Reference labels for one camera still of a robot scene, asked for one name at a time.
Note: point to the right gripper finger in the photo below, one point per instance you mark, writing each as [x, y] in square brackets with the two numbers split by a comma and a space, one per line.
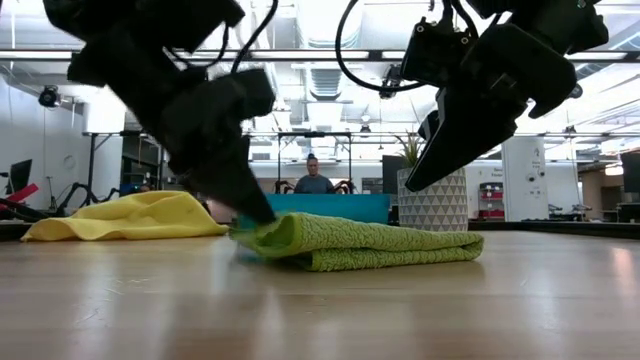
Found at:
[465, 135]
[429, 125]

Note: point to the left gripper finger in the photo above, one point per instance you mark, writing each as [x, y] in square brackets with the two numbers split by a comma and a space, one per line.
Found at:
[245, 95]
[190, 155]

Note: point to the yellow microfiber towel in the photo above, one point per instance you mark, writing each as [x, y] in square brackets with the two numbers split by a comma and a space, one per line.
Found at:
[140, 215]

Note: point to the lime green microfiber towel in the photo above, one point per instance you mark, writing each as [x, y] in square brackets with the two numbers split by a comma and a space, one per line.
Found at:
[360, 242]

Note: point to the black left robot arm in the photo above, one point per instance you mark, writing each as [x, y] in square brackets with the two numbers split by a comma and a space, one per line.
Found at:
[90, 15]

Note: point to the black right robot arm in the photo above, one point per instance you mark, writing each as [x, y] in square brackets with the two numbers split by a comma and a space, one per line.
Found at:
[560, 20]

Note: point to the black ceiling spotlight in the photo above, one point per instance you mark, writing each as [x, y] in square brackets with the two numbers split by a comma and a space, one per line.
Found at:
[390, 82]
[576, 92]
[49, 96]

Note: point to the red shelf unit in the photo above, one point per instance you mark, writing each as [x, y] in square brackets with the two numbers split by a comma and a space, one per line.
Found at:
[491, 200]

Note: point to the succulent in patterned white pot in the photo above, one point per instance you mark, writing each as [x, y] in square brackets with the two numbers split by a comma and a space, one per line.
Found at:
[440, 210]

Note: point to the person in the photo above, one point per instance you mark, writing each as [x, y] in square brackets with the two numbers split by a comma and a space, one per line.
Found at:
[314, 184]

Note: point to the teal plastic bin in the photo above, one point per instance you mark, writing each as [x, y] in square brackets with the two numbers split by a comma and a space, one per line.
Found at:
[340, 207]

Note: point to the black computer monitor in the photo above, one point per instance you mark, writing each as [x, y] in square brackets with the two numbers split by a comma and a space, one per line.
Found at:
[631, 172]
[21, 175]

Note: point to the red angled bar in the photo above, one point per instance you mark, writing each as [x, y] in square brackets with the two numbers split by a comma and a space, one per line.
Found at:
[22, 193]

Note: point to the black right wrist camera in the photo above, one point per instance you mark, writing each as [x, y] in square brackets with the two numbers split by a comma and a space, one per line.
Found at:
[435, 52]

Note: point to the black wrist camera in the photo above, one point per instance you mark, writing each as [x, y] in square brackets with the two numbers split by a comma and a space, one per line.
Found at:
[200, 20]
[435, 52]

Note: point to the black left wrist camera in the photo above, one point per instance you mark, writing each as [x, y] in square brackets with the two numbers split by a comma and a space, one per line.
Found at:
[200, 20]

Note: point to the black tall test frame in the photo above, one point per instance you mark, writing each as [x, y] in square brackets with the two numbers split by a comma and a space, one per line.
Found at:
[315, 134]

